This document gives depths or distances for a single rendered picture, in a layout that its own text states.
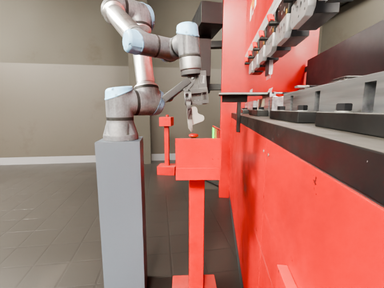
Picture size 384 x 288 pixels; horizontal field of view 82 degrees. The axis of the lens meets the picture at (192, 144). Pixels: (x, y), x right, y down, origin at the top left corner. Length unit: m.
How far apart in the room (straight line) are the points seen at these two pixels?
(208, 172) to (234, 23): 1.76
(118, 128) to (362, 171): 0.86
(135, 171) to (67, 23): 3.59
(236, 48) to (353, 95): 1.81
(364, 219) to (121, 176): 0.86
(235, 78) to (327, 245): 1.98
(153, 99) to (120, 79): 2.95
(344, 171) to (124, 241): 0.96
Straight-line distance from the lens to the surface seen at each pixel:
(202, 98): 0.77
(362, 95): 0.51
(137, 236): 1.09
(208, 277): 1.23
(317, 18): 0.83
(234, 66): 2.23
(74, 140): 4.17
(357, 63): 1.63
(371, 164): 0.26
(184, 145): 0.76
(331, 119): 0.47
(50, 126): 4.29
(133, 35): 0.81
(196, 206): 0.90
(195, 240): 0.98
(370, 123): 0.38
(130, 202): 1.02
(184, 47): 0.79
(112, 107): 0.98
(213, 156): 0.78
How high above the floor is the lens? 0.91
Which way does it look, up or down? 9 degrees down
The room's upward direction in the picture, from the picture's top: straight up
